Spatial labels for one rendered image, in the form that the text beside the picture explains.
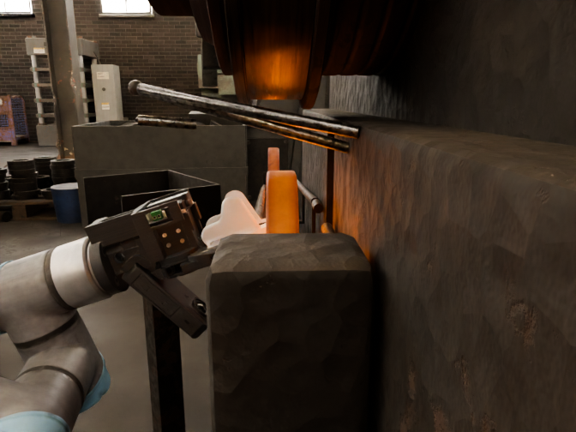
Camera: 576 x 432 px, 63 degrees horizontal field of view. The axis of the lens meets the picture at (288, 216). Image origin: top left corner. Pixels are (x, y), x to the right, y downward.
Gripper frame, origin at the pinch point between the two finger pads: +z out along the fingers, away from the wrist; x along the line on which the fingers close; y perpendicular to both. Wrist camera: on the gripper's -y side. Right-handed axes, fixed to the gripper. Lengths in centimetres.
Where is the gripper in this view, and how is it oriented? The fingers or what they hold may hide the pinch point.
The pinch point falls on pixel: (275, 228)
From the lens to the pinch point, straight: 54.1
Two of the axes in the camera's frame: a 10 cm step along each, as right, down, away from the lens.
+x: -0.4, -2.4, 9.7
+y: -3.1, -9.2, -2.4
